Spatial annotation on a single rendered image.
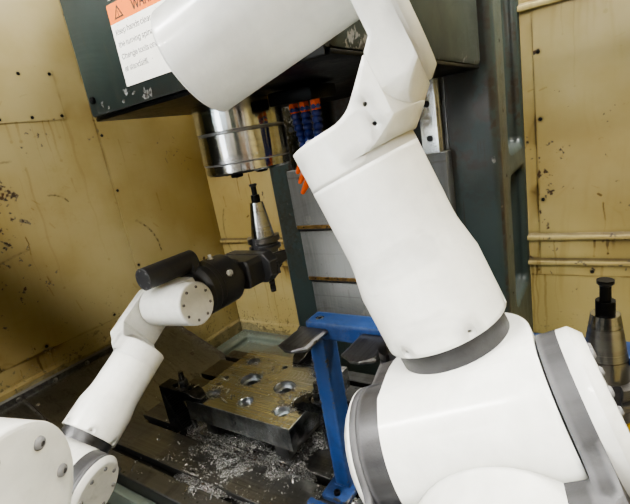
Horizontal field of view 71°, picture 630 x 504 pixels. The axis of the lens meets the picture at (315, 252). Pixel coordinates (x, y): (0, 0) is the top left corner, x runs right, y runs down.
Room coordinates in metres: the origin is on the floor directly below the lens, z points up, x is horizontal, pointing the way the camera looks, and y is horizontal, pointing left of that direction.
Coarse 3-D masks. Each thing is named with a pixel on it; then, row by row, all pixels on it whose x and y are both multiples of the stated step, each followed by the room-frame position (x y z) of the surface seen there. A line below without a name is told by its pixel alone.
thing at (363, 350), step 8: (360, 336) 0.58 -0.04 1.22; (368, 336) 0.58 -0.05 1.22; (376, 336) 0.57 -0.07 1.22; (352, 344) 0.56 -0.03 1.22; (360, 344) 0.56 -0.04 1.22; (368, 344) 0.55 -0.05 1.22; (376, 344) 0.55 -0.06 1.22; (344, 352) 0.54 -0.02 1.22; (352, 352) 0.54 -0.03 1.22; (360, 352) 0.54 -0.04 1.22; (368, 352) 0.53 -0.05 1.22; (376, 352) 0.53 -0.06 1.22; (352, 360) 0.52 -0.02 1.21; (360, 360) 0.52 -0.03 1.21; (368, 360) 0.51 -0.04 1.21; (376, 360) 0.51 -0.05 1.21
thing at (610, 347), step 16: (592, 320) 0.39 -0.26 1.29; (608, 320) 0.38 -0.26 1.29; (592, 336) 0.38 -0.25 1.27; (608, 336) 0.37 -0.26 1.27; (624, 336) 0.38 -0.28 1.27; (608, 352) 0.37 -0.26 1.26; (624, 352) 0.37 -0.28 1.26; (608, 368) 0.37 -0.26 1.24; (624, 368) 0.37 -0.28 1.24; (608, 384) 0.37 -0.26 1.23; (624, 384) 0.37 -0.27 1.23
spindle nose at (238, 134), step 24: (264, 96) 0.78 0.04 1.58; (216, 120) 0.76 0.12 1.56; (240, 120) 0.76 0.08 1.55; (264, 120) 0.78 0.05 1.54; (216, 144) 0.77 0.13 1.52; (240, 144) 0.76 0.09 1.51; (264, 144) 0.77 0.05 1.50; (216, 168) 0.78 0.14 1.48; (240, 168) 0.76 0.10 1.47; (264, 168) 0.77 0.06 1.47
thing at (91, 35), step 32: (64, 0) 0.73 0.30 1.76; (96, 0) 0.69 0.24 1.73; (416, 0) 0.71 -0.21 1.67; (448, 0) 0.84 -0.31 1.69; (96, 32) 0.70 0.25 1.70; (352, 32) 0.53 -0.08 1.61; (448, 32) 0.83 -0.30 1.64; (96, 64) 0.71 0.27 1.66; (320, 64) 0.55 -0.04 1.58; (352, 64) 0.60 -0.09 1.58; (448, 64) 0.83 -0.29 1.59; (96, 96) 0.73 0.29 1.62; (128, 96) 0.68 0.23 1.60; (160, 96) 0.64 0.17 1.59; (192, 96) 0.64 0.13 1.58
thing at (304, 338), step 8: (304, 328) 0.64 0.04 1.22; (312, 328) 0.64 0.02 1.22; (296, 336) 0.62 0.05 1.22; (304, 336) 0.61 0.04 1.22; (312, 336) 0.61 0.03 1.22; (320, 336) 0.61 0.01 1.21; (280, 344) 0.60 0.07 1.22; (288, 344) 0.60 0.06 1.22; (296, 344) 0.59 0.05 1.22; (304, 344) 0.59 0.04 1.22; (312, 344) 0.59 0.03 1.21; (288, 352) 0.58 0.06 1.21; (296, 352) 0.58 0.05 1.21
